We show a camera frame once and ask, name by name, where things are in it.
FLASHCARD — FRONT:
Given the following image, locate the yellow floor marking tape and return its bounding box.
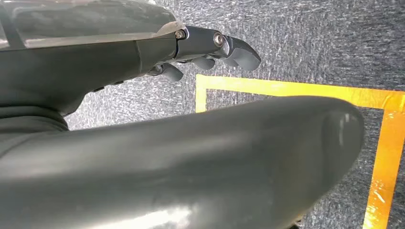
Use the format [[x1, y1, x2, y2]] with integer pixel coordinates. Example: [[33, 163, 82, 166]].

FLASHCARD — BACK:
[[195, 74, 405, 229]]

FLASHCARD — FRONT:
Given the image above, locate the ribbed grey left arm sleeve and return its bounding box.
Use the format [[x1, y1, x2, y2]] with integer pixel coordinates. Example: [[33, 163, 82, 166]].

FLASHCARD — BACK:
[[0, 105, 69, 159]]

